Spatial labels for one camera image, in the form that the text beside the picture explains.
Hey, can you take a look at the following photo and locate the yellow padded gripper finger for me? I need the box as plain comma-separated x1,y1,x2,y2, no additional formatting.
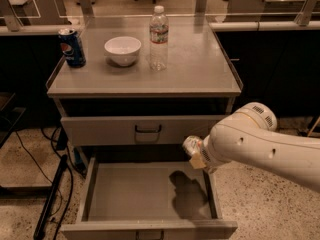
189,153,206,169

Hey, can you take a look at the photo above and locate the wheeled robot base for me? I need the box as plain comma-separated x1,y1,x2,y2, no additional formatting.
300,116,320,137

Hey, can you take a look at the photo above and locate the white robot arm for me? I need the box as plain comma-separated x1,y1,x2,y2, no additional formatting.
183,102,320,192

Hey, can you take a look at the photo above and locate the closed grey top drawer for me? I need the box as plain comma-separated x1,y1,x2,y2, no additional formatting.
61,115,225,146

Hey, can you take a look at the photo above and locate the grey drawer cabinet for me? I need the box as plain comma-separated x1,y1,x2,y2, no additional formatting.
45,14,244,240

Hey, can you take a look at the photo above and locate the open grey middle drawer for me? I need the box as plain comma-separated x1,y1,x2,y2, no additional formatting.
61,158,238,240

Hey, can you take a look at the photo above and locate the blue pepsi can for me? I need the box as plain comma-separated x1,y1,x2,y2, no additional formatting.
58,28,86,67

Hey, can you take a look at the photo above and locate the white ceramic bowl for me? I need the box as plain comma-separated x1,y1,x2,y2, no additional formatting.
104,36,142,67

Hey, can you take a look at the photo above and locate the clear plastic water bottle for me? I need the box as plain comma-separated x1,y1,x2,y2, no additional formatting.
149,5,169,71

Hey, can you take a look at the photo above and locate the black bar on floor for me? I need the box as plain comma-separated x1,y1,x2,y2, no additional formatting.
33,155,67,240

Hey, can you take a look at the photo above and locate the dark shelf at left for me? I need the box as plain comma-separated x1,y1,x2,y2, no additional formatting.
0,92,26,148

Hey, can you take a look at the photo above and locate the black floor cable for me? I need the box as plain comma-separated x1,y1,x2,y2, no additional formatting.
13,123,88,240

